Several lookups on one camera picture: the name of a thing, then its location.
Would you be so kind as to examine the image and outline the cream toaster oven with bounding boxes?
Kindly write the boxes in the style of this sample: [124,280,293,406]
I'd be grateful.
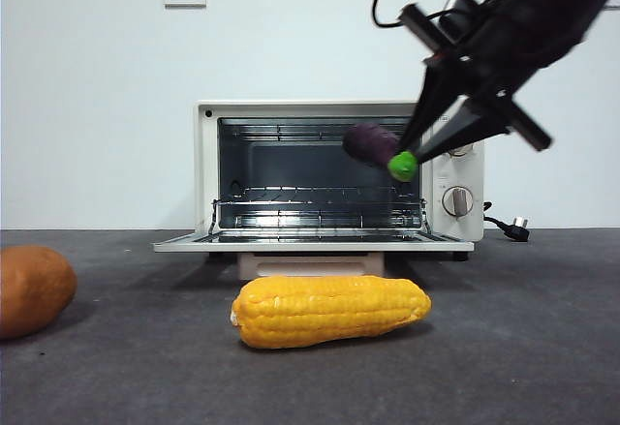
[193,100,485,262]

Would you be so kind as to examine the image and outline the orange sweet potato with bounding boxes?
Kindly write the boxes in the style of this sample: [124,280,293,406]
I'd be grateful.
[0,245,78,340]

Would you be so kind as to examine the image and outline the metal wire oven rack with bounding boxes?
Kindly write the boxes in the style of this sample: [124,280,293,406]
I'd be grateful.
[208,185,428,237]

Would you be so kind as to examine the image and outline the oven door with beige handle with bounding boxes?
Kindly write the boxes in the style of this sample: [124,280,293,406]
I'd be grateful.
[153,229,476,282]

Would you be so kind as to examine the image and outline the purple eggplant with green stem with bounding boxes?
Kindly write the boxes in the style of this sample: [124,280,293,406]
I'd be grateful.
[342,122,419,183]

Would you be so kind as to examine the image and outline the yellow corn cob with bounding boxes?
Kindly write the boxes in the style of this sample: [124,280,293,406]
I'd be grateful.
[230,274,432,349]

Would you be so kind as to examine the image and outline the black power cable with plug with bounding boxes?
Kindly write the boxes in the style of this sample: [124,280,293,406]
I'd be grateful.
[482,200,532,242]

